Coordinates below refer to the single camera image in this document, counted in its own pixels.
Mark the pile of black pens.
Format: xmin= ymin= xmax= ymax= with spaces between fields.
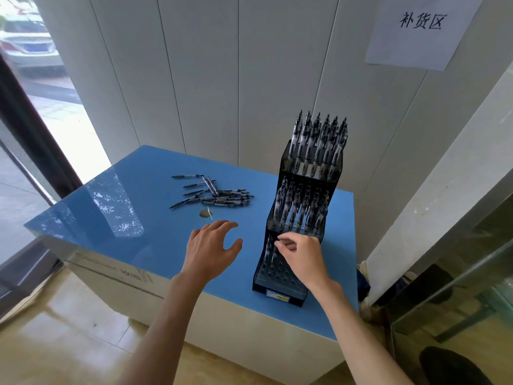
xmin=169 ymin=174 xmax=255 ymax=210

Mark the black round object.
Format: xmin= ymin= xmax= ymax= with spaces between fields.
xmin=418 ymin=345 xmax=494 ymax=385

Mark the person's right forearm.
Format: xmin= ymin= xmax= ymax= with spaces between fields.
xmin=318 ymin=282 xmax=416 ymax=385

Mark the blue table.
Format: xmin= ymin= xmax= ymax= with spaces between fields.
xmin=24 ymin=144 xmax=360 ymax=385

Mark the dark framed glass door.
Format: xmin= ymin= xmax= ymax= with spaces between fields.
xmin=0 ymin=0 xmax=112 ymax=317

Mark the white paper sign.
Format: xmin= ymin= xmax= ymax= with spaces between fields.
xmin=364 ymin=0 xmax=484 ymax=72

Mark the person's left forearm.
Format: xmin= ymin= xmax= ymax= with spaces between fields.
xmin=118 ymin=272 xmax=205 ymax=385

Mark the row of black pens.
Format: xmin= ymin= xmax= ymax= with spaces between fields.
xmin=262 ymin=235 xmax=289 ymax=277
xmin=289 ymin=110 xmax=348 ymax=181
xmin=272 ymin=178 xmax=331 ymax=235

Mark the steel framed glass partition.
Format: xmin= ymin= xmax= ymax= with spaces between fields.
xmin=391 ymin=168 xmax=513 ymax=385

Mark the white parked car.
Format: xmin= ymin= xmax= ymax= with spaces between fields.
xmin=0 ymin=19 xmax=65 ymax=71

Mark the person's left hand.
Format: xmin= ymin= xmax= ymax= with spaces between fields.
xmin=180 ymin=220 xmax=244 ymax=285

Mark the dark blue bag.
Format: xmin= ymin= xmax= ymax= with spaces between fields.
xmin=356 ymin=268 xmax=371 ymax=302

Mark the green plastic basket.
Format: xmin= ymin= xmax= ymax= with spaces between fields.
xmin=487 ymin=276 xmax=513 ymax=313

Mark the person's right hand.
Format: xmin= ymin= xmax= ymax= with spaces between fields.
xmin=274 ymin=231 xmax=345 ymax=295

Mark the black tiered pen display stand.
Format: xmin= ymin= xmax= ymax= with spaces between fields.
xmin=252 ymin=139 xmax=345 ymax=308

